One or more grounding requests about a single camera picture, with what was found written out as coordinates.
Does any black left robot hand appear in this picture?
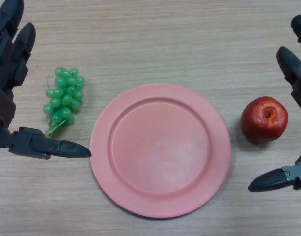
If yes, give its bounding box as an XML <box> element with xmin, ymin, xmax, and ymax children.
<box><xmin>0</xmin><ymin>0</ymin><xmax>92</xmax><ymax>162</ymax></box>

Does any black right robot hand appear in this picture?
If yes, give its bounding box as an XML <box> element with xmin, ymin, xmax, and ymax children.
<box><xmin>248</xmin><ymin>15</ymin><xmax>301</xmax><ymax>192</ymax></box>

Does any red apple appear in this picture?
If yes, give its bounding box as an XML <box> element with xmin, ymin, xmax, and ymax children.
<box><xmin>240</xmin><ymin>96</ymin><xmax>288</xmax><ymax>145</ymax></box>

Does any pink round plate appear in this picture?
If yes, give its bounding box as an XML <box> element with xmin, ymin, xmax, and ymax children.
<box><xmin>89</xmin><ymin>83</ymin><xmax>232</xmax><ymax>219</ymax></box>

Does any green grape bunch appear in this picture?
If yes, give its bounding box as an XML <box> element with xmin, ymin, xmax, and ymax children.
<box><xmin>43</xmin><ymin>66</ymin><xmax>86</xmax><ymax>137</ymax></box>

